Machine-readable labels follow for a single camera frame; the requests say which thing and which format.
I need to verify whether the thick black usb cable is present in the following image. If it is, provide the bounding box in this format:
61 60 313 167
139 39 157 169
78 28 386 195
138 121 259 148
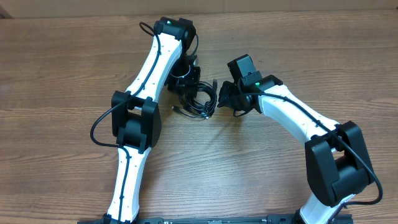
172 79 218 120

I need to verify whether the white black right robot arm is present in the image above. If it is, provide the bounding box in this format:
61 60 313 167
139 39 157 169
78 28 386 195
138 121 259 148
218 75 383 223

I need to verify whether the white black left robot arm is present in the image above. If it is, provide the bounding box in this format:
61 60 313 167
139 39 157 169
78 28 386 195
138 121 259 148
98 17 200 223

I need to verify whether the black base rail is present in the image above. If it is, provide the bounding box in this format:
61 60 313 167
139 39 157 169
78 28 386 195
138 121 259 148
77 214 354 224

